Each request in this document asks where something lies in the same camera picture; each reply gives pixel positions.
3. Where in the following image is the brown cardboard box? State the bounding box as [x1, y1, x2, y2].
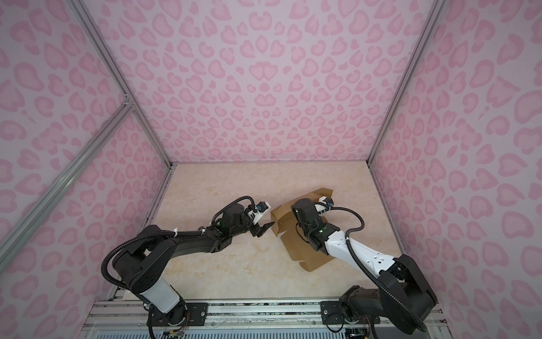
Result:
[271, 188, 333, 272]

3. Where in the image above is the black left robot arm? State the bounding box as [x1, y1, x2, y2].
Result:
[100, 196, 271, 326]

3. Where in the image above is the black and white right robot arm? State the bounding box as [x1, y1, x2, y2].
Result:
[291, 198, 438, 335]

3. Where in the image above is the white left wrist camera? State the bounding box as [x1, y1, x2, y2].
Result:
[248, 201, 270, 225]

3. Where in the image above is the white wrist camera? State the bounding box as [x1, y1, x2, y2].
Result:
[315, 196, 335, 212]
[248, 201, 270, 225]

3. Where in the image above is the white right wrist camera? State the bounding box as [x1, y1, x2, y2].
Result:
[315, 196, 335, 212]

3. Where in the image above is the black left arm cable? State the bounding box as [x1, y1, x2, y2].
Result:
[210, 195, 256, 225]

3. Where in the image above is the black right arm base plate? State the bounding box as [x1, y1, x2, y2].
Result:
[319, 300, 372, 326]

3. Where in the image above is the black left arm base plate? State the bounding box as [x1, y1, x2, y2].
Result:
[147, 301, 209, 327]

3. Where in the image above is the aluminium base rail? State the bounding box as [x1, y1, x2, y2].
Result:
[78, 296, 452, 339]

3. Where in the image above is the aluminium left corner post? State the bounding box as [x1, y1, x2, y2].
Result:
[66, 0, 174, 169]

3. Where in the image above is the aluminium corner post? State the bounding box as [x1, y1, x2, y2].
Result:
[366, 0, 449, 168]
[66, 0, 174, 169]

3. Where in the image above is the aluminium diagonal frame bar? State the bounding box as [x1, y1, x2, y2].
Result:
[1, 101, 134, 272]

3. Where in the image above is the aluminium right corner post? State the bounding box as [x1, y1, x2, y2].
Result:
[366, 0, 449, 168]

